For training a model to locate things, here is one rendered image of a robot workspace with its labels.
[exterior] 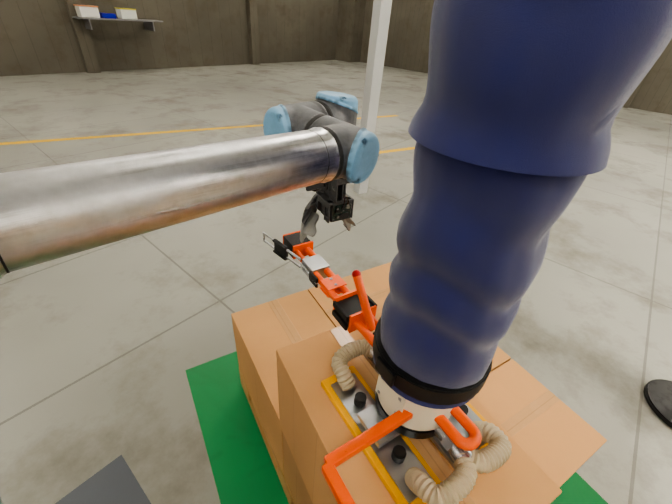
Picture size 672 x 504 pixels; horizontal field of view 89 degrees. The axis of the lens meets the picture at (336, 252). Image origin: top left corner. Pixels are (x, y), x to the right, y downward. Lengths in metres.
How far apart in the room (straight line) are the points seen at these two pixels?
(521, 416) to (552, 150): 1.26
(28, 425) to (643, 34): 2.42
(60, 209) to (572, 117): 0.47
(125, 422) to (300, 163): 1.83
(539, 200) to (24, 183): 0.50
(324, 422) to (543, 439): 0.90
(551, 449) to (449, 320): 1.06
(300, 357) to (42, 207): 0.74
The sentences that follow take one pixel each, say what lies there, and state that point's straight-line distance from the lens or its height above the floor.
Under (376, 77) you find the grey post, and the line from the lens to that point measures 3.76.
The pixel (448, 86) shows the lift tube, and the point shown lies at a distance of 0.42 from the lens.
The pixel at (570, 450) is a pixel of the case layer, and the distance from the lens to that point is 1.58.
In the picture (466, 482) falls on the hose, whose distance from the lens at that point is 0.79.
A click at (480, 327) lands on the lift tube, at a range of 0.55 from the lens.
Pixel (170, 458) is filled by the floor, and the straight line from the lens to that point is 1.98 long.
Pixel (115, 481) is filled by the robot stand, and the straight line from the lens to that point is 1.14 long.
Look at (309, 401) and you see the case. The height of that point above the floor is 0.94.
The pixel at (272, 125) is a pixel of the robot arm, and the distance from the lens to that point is 0.69.
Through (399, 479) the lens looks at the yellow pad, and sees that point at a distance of 0.83.
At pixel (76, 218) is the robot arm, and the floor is 1.55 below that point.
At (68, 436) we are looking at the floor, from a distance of 2.22.
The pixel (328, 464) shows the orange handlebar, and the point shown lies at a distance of 0.69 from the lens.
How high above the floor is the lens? 1.72
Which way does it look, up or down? 35 degrees down
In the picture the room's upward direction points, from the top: 5 degrees clockwise
